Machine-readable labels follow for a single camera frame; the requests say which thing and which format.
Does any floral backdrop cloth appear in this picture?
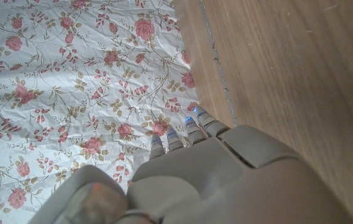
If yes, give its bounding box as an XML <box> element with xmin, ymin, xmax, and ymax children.
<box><xmin>0</xmin><ymin>0</ymin><xmax>208</xmax><ymax>224</ymax></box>

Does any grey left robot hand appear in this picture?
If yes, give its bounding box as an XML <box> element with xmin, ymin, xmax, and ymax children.
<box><xmin>27</xmin><ymin>105</ymin><xmax>353</xmax><ymax>224</ymax></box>

